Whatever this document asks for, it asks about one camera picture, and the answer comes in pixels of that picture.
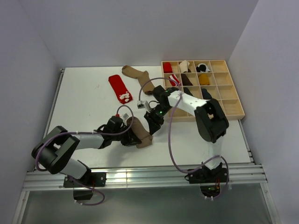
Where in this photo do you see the aluminium mounting rail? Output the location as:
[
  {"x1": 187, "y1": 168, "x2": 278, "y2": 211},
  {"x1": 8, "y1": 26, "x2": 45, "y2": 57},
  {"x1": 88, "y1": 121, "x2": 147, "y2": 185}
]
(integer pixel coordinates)
[{"x1": 13, "y1": 69, "x2": 281, "y2": 224}]

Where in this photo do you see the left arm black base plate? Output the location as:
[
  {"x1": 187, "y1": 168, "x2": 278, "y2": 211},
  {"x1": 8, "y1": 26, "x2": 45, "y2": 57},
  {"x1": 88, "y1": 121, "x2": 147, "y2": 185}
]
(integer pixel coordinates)
[{"x1": 63, "y1": 172, "x2": 107, "y2": 206}]

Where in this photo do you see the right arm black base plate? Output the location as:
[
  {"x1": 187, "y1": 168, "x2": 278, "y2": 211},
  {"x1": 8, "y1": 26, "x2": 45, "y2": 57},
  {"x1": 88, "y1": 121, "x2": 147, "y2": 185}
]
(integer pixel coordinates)
[{"x1": 184, "y1": 162, "x2": 229, "y2": 200}]

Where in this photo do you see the tan sock at back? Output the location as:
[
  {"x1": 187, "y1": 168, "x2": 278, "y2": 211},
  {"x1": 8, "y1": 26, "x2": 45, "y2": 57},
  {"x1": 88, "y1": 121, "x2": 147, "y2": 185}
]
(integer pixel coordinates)
[{"x1": 121, "y1": 65, "x2": 155, "y2": 96}]

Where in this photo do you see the rolled black white sock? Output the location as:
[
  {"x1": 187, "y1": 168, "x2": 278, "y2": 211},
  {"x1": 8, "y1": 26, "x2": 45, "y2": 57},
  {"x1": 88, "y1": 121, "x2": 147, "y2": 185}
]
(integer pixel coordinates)
[{"x1": 196, "y1": 63, "x2": 211, "y2": 73}]

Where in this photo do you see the rolled cream sock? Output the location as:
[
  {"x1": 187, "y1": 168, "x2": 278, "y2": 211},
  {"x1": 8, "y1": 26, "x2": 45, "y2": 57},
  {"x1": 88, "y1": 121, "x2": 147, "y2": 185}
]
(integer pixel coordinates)
[{"x1": 179, "y1": 60, "x2": 190, "y2": 73}]

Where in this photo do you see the red sock with white pattern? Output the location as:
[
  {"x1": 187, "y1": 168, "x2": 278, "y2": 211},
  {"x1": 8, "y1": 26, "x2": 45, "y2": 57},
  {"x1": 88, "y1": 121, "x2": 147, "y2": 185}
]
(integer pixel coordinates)
[{"x1": 108, "y1": 75, "x2": 133, "y2": 104}]

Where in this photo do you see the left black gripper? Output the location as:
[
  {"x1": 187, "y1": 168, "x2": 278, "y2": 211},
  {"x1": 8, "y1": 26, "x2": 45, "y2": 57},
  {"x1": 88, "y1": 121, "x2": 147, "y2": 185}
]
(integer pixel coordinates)
[{"x1": 112, "y1": 124, "x2": 141, "y2": 146}]

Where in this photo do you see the rolled dark brown sock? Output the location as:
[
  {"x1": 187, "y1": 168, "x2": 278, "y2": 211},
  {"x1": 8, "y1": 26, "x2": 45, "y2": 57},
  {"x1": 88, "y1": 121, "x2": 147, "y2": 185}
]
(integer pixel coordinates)
[{"x1": 181, "y1": 73, "x2": 193, "y2": 86}]

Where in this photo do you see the rolled red white striped sock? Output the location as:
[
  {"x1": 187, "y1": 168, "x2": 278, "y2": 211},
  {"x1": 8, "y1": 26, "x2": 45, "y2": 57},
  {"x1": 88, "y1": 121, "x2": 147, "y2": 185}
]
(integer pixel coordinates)
[{"x1": 169, "y1": 74, "x2": 181, "y2": 86}]

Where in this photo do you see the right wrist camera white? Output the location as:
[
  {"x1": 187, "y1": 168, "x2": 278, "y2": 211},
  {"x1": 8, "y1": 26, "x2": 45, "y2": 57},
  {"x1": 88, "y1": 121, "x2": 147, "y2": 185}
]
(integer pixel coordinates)
[{"x1": 137, "y1": 100, "x2": 150, "y2": 111}]

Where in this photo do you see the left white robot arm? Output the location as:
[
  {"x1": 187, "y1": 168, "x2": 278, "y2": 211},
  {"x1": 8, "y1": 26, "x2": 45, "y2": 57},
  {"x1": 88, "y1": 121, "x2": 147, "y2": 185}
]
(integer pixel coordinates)
[{"x1": 31, "y1": 116, "x2": 142, "y2": 186}]

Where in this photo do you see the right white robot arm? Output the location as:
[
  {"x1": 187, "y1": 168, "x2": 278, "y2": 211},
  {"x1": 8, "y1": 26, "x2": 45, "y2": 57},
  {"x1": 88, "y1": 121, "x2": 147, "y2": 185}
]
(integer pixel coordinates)
[{"x1": 144, "y1": 86, "x2": 229, "y2": 183}]

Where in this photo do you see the wooden compartment tray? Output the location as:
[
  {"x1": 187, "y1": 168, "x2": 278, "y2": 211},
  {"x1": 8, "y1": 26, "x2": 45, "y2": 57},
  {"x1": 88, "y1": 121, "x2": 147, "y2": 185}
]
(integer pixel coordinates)
[{"x1": 161, "y1": 60, "x2": 245, "y2": 120}]

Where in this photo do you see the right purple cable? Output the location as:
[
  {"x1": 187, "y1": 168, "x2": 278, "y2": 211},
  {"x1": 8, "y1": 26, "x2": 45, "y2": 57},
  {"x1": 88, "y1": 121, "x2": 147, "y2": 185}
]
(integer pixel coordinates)
[{"x1": 138, "y1": 77, "x2": 229, "y2": 200}]

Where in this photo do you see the rolled mustard yellow sock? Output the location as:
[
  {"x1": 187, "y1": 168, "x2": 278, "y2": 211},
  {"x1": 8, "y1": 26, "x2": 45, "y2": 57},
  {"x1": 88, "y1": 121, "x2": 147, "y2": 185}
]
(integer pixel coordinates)
[{"x1": 198, "y1": 74, "x2": 210, "y2": 85}]

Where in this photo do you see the brown sock with striped cuff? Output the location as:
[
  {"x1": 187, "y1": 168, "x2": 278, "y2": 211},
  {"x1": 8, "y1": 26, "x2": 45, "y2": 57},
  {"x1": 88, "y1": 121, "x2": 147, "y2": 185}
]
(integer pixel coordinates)
[{"x1": 126, "y1": 117, "x2": 153, "y2": 149}]

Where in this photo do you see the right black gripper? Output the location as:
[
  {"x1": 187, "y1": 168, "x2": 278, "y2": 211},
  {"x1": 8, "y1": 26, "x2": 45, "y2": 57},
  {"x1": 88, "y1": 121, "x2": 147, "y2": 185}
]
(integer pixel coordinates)
[{"x1": 144, "y1": 104, "x2": 171, "y2": 136}]

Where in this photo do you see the navy blue patterned sock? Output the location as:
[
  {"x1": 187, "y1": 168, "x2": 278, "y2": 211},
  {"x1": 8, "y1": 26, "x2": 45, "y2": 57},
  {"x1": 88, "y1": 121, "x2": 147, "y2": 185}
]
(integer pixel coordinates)
[{"x1": 201, "y1": 88, "x2": 213, "y2": 100}]

